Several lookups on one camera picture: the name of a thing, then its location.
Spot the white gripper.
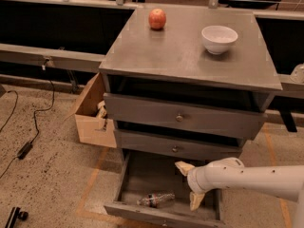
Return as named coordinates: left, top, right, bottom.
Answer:
left=175, top=161, right=211, bottom=211

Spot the clear plastic water bottle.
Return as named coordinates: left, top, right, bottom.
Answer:
left=137, top=192, right=175, bottom=208

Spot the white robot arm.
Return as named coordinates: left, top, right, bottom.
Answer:
left=175, top=158, right=304, bottom=228

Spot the brass middle drawer knob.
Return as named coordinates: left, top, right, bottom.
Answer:
left=172, top=146, right=179, bottom=153

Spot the brass drawer knob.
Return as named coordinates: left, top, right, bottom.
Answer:
left=176, top=114, right=183, bottom=123
left=172, top=146, right=179, bottom=153

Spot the grey open bottom drawer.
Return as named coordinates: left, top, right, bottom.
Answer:
left=104, top=151, right=229, bottom=228

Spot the grey middle drawer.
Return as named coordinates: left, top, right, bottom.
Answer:
left=114, top=129, right=242, bottom=161

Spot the brass top drawer knob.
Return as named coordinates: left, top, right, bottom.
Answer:
left=176, top=114, right=183, bottom=123

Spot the grey top drawer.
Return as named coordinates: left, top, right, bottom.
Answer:
left=104, top=93, right=267, bottom=140

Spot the grey drawer cabinet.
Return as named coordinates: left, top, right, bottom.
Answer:
left=99, top=4, right=283, bottom=182

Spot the cardboard box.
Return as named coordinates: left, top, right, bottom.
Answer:
left=66, top=73, right=117, bottom=148

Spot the white ceramic bowl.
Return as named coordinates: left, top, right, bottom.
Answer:
left=201, top=26, right=238, bottom=55

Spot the white object on railing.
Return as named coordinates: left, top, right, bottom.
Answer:
left=290, top=64, right=304, bottom=84

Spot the black power adapter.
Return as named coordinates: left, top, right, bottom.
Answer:
left=17, top=142, right=32, bottom=160

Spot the red apple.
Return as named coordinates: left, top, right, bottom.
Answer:
left=148, top=9, right=166, bottom=29

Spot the black caster wheel base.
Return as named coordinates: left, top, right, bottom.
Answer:
left=5, top=207, right=29, bottom=228

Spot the grey metal railing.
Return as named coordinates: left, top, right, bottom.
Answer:
left=0, top=0, right=304, bottom=99

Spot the black power cable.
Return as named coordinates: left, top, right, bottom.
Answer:
left=0, top=67, right=56, bottom=180

